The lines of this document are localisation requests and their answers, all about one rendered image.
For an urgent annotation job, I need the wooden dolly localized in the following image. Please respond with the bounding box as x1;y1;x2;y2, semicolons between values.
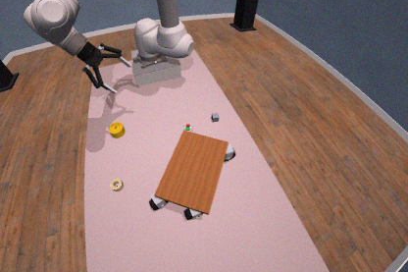
149;124;235;220

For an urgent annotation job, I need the yellow short cylinder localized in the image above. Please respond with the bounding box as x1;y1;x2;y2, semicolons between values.
109;122;125;138

